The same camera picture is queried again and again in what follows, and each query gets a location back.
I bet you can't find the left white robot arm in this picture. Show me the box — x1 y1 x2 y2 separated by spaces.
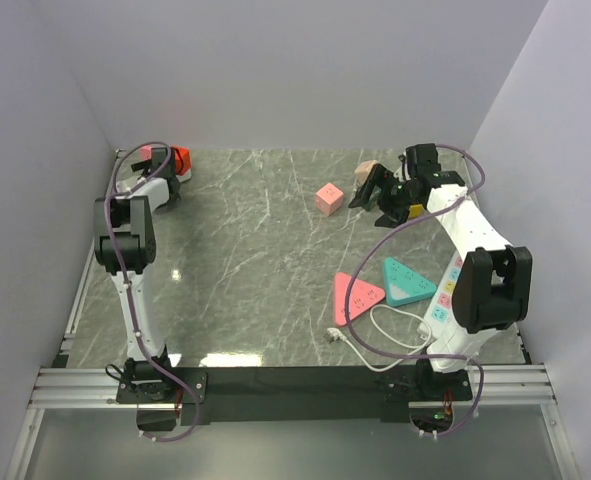
93 142 179 402

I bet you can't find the yellow cube socket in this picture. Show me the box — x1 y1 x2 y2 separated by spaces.
407 204 424 220

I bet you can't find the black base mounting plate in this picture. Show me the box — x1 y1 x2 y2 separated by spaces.
116 362 472 426

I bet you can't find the pink rounded socket block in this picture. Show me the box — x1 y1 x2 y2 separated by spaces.
333 272 385 327

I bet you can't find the pink cube socket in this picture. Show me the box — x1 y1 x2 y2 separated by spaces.
315 183 344 216

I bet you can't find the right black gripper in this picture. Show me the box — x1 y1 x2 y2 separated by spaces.
349 163 420 230

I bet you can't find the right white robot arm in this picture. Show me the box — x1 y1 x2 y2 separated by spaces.
350 143 533 399

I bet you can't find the white triangular adapter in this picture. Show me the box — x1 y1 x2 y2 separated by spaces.
177 169 192 183

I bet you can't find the pink plug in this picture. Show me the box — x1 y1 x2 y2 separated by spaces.
139 145 152 161

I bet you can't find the teal block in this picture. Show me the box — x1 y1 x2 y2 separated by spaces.
382 257 437 307

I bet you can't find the white power strip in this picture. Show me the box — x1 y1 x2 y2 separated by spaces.
417 252 463 340

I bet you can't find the aluminium rail frame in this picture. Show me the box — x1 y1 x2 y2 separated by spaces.
5 364 581 479

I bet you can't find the beige cube socket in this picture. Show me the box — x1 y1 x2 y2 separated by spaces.
354 160 378 188

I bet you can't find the red cube socket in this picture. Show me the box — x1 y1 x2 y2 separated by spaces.
173 146 191 176

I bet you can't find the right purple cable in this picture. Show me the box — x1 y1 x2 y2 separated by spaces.
343 143 487 439

